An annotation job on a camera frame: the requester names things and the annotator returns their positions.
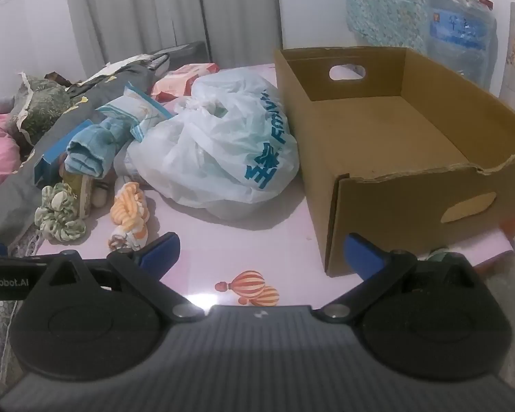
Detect grey blanket with yellow prints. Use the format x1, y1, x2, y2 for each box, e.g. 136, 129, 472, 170
0, 54, 172, 245

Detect white tissue pack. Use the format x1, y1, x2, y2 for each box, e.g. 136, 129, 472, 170
96, 85, 174, 141

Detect green floral scrunchie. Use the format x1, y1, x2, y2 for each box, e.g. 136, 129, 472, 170
34, 182, 87, 242

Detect grey curtain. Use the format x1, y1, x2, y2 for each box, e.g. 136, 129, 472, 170
62, 0, 279, 69

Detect pink printed mat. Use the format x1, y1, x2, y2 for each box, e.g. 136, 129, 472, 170
36, 62, 515, 307

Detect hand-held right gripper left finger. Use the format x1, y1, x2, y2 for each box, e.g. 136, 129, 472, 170
38, 232, 206, 323

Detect beige packet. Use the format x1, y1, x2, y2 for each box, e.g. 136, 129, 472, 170
64, 171, 94, 219

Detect light blue checked towel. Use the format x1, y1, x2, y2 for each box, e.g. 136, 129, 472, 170
64, 116, 134, 179

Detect teal patterned cloth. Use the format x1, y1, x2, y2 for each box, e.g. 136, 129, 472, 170
345, 0, 440, 54

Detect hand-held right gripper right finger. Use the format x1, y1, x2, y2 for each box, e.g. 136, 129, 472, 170
321, 233, 487, 324

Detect blue and white packet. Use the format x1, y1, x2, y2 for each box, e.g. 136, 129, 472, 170
33, 137, 71, 188

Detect green patterned pillow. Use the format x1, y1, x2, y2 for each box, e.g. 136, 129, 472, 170
9, 73, 76, 144

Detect orange striped towel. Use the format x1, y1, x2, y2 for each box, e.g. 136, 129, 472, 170
108, 181, 150, 253

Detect white plastic bag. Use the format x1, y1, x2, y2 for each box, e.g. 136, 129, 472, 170
126, 68, 301, 219

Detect grey storage box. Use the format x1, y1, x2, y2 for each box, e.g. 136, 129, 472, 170
157, 41, 210, 71

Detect blue water jug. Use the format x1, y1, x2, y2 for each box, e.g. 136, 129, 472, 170
425, 0, 499, 89

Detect cardboard box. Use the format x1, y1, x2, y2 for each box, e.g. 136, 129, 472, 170
274, 46, 515, 277

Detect pink wet wipes pack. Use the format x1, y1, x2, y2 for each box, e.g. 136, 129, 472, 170
151, 64, 220, 100

